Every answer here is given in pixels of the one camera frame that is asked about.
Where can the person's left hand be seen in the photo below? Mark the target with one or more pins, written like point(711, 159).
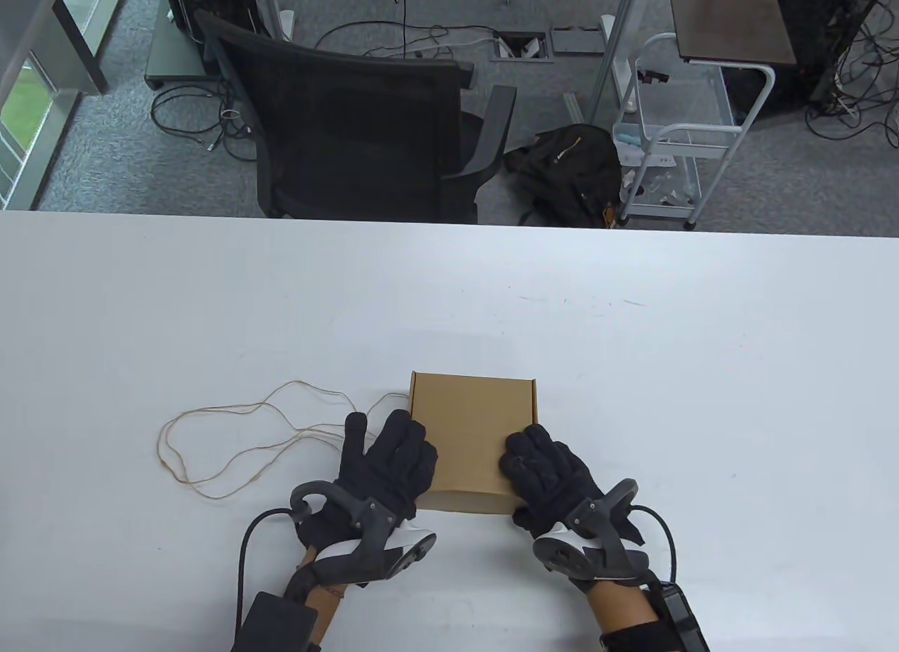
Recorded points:
point(390, 462)

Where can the person's right hand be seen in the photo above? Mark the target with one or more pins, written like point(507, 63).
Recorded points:
point(548, 476)

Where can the brown cardboard box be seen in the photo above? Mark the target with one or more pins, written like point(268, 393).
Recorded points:
point(470, 434)

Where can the person's left forearm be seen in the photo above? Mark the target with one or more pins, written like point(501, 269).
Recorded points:
point(326, 603)

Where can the person's right forearm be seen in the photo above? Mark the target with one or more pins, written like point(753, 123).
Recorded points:
point(621, 610)

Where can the open floor socket box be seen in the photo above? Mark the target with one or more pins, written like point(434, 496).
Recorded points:
point(521, 46)

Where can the grey and white controller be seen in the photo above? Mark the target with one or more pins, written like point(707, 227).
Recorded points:
point(597, 561)
point(393, 546)

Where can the black backpack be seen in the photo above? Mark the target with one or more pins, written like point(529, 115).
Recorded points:
point(569, 174)

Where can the black mesh office chair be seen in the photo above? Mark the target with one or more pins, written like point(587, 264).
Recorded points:
point(351, 132)

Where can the small light blue item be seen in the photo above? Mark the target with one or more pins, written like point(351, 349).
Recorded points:
point(628, 140)

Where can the small black device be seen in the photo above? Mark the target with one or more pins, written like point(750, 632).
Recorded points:
point(653, 76)

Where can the silver metal desk leg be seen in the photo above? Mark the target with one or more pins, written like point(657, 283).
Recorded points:
point(611, 48)

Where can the grey floor cover plate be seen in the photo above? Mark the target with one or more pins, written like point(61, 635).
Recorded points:
point(576, 41)

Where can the dark grey stand base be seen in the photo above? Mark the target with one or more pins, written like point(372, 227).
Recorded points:
point(172, 55)

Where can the dark brown side desk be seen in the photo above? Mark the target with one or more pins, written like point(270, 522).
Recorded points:
point(730, 20)

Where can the window with grey frame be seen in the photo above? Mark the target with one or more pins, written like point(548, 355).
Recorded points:
point(17, 125)

